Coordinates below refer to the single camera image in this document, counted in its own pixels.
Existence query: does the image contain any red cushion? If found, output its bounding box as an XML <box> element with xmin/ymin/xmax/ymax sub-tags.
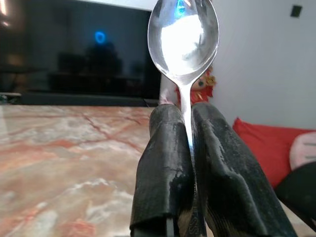
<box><xmin>232</xmin><ymin>117</ymin><xmax>316</xmax><ymax>190</ymax></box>

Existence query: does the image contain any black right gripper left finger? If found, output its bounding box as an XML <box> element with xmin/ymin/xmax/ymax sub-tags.
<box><xmin>130</xmin><ymin>104</ymin><xmax>196</xmax><ymax>237</ymax></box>

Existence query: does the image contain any black television soundbar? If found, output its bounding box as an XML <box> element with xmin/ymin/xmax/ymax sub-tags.
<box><xmin>20</xmin><ymin>93</ymin><xmax>159</xmax><ymax>108</ymax></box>

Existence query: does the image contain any red festive doll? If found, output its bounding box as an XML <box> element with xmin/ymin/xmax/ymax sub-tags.
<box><xmin>174</xmin><ymin>66</ymin><xmax>217</xmax><ymax>106</ymax></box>

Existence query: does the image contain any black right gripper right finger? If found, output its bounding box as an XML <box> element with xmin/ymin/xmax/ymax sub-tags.
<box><xmin>192</xmin><ymin>102</ymin><xmax>298</xmax><ymax>237</ymax></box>

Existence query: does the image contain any black wall switch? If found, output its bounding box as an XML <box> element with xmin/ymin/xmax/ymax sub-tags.
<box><xmin>290</xmin><ymin>4</ymin><xmax>303</xmax><ymax>18</ymax></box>

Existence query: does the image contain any black flat screen television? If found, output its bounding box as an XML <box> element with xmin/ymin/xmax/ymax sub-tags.
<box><xmin>0</xmin><ymin>0</ymin><xmax>162</xmax><ymax>101</ymax></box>

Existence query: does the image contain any silver metal spoon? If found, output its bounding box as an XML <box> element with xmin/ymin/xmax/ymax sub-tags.
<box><xmin>147</xmin><ymin>0</ymin><xmax>220</xmax><ymax>237</ymax></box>

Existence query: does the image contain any pink cushion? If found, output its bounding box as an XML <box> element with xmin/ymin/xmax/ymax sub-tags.
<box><xmin>289</xmin><ymin>131</ymin><xmax>316</xmax><ymax>171</ymax></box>

